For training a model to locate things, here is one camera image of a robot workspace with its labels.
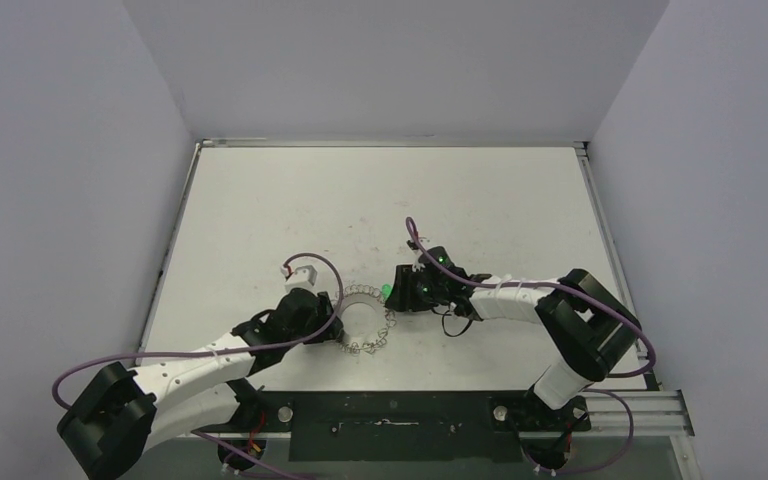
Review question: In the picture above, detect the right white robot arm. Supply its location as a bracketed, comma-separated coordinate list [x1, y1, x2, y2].
[385, 246, 642, 429]

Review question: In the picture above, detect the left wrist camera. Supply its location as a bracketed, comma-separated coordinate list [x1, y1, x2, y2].
[281, 265, 318, 293]

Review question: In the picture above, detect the metal disc with keyrings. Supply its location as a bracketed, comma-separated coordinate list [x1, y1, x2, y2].
[337, 284, 396, 355]

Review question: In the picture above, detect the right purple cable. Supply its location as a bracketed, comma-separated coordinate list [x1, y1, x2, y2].
[405, 216, 658, 475]

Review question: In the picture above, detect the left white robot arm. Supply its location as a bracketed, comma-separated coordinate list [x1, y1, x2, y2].
[56, 288, 342, 479]

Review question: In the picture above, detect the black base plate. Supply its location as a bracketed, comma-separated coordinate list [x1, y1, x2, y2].
[211, 390, 591, 463]

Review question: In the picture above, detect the aluminium frame rail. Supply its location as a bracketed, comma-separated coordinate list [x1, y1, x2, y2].
[157, 390, 692, 438]

